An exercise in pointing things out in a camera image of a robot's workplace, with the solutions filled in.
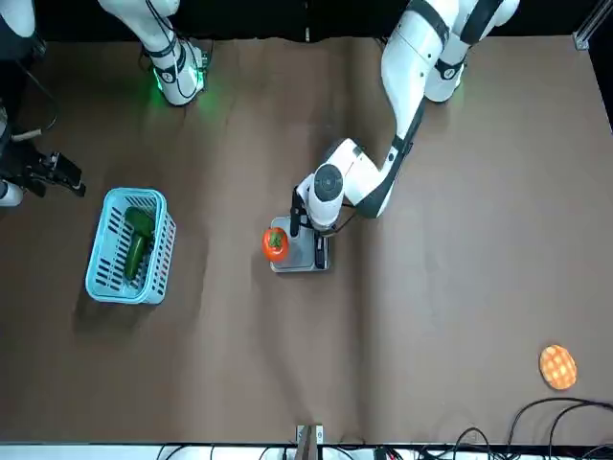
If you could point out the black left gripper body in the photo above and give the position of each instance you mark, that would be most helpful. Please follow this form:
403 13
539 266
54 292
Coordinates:
298 211

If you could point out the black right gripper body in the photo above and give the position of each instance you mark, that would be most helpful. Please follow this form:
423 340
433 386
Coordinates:
29 170

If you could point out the red tomato with green stem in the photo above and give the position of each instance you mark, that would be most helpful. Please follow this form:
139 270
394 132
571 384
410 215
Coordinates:
275 246

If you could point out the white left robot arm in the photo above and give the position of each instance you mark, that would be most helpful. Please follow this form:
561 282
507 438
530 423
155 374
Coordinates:
412 62

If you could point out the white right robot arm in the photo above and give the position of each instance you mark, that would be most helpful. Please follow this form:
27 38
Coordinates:
172 72

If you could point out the silver digital kitchen scale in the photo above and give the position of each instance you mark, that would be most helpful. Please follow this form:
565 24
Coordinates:
301 254

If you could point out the light blue plastic shopping basket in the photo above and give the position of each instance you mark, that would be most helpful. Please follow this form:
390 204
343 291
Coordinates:
103 273

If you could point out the dark green vegetable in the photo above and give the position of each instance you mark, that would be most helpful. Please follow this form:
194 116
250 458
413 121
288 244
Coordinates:
140 221

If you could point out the green cucumber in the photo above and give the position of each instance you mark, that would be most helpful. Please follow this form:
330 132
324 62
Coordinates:
134 259

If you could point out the round orange checkered bread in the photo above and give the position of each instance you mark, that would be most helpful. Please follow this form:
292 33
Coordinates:
558 366

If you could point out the aluminium frame post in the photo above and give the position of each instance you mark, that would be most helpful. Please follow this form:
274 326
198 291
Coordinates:
586 33
309 443

